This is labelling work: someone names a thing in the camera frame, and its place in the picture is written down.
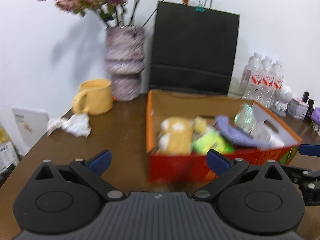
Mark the white robot figurine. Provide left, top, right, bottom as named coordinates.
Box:
left=273, top=85, right=293, bottom=117

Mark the white booklet against wall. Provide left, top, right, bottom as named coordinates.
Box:
left=11, top=106, right=49, bottom=157

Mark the green packet in box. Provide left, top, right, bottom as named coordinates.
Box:
left=191, top=131, right=235, bottom=155

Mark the purple tissue pack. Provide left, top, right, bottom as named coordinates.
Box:
left=310, top=107, right=320, bottom=126

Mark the black paper shopping bag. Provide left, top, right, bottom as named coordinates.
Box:
left=149, top=2, right=240, bottom=95

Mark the yellow snack bag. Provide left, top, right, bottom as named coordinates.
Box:
left=0, top=126, right=20, bottom=185

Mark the purple knitted cloth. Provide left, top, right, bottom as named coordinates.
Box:
left=215, top=115, right=270, bottom=148

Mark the green binder clip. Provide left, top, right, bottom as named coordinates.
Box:
left=195, top=1, right=205, bottom=12

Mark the orange white plush cat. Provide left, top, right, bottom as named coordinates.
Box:
left=158, top=116, right=194, bottom=156

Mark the iridescent crumpled plastic bag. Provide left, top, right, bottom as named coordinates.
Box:
left=234, top=103, right=257, bottom=134

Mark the yellow ceramic mug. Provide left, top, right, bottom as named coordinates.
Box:
left=72, top=79, right=113, bottom=115

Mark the crumpled white tissue paper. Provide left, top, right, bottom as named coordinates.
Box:
left=47, top=114, right=92, bottom=138

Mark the white plastic bottle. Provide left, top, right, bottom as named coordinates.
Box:
left=250, top=123, right=284, bottom=149

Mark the orange red cardboard box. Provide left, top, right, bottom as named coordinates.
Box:
left=146, top=89, right=302, bottom=183

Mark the water bottle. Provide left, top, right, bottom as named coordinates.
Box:
left=242, top=52, right=264, bottom=101
left=258, top=56, right=274, bottom=108
left=269, top=61, right=284, bottom=110

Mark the water bottle right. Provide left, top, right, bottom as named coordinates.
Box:
left=269, top=61, right=284, bottom=110

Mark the water bottle left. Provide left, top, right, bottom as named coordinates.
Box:
left=242, top=52, right=264, bottom=101

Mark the small metal tin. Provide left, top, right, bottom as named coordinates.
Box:
left=287, top=98, right=309, bottom=120

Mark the water bottle middle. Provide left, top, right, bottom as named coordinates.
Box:
left=258, top=56, right=274, bottom=108

